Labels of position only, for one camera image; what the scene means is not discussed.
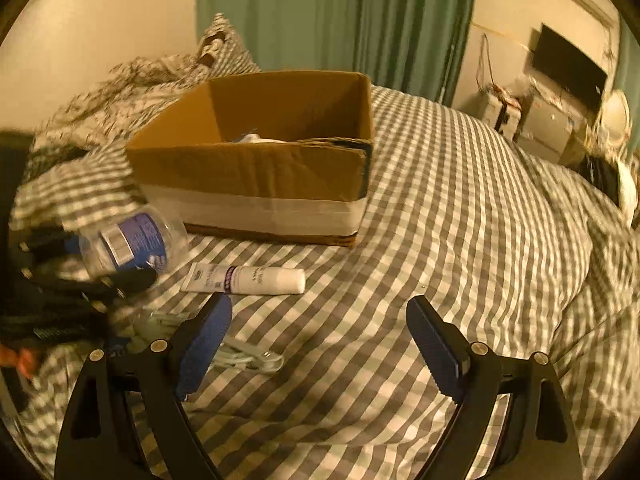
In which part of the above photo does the white cream tube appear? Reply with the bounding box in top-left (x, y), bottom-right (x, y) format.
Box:
top-left (181, 263), bottom-right (307, 295)

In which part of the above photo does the clear plastic bottle blue label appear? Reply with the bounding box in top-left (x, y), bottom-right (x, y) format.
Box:
top-left (79, 205), bottom-right (190, 281)

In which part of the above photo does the cardboard box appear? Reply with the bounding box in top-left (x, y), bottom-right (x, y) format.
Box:
top-left (125, 71), bottom-right (375, 248)

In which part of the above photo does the black television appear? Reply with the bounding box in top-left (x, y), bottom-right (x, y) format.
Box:
top-left (531, 23), bottom-right (609, 112)

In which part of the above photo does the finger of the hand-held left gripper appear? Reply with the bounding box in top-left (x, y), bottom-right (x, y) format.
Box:
top-left (20, 227), bottom-right (158, 303)

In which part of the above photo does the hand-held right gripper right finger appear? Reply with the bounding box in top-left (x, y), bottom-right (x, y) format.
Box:
top-left (406, 296), bottom-right (585, 480)

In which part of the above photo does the white item in box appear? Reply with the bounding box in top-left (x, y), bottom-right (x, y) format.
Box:
top-left (232, 132), bottom-right (296, 145)

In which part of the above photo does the white cabinet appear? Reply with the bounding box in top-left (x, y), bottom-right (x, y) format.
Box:
top-left (482, 77), bottom-right (588, 163)

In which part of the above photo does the leaf print blanket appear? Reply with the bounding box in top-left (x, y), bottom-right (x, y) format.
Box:
top-left (27, 52), bottom-right (211, 181)

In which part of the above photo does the round white mirror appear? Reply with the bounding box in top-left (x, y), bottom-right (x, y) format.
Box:
top-left (599, 89), bottom-right (631, 147)

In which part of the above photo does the grey checked bed sheet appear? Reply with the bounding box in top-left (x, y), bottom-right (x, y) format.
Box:
top-left (10, 85), bottom-right (640, 480)

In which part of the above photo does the white cable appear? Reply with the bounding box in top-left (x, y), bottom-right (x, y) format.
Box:
top-left (132, 310), bottom-right (285, 375)

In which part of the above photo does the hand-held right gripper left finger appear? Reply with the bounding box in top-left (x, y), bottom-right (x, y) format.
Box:
top-left (54, 292), bottom-right (233, 480)

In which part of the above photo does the checked pillow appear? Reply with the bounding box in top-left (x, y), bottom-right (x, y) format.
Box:
top-left (197, 12), bottom-right (261, 78)

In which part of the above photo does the green curtain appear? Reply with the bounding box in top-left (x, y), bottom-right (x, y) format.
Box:
top-left (195, 0), bottom-right (478, 106)

